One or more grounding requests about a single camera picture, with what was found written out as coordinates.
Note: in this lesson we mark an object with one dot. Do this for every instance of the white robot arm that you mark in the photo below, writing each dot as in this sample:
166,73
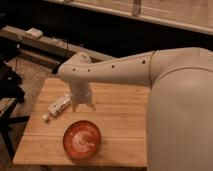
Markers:
179,116

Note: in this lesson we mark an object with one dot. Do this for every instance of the long wooden beam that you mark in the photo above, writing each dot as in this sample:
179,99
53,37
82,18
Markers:
48,44

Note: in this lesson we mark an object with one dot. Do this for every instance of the orange ceramic bowl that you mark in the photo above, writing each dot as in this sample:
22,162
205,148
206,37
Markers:
81,140

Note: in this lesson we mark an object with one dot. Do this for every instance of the small white box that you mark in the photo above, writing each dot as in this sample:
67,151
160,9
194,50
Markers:
35,33

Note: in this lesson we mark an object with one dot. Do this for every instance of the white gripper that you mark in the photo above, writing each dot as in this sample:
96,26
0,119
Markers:
81,93

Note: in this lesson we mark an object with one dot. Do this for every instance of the black stand with cables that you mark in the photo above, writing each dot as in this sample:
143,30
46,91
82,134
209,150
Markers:
10,88

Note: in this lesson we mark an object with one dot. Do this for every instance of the white plastic bottle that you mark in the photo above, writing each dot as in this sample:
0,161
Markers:
56,107

